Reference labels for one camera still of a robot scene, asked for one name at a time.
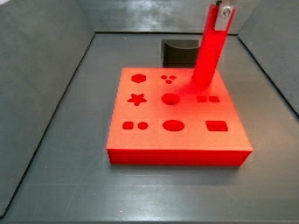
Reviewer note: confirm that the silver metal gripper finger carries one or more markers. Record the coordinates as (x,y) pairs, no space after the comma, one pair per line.
(225,14)

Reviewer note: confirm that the red arch peg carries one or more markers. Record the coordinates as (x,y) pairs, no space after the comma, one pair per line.
(211,45)

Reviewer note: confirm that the red shape sorter block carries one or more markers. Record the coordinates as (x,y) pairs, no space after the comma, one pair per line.
(170,124)

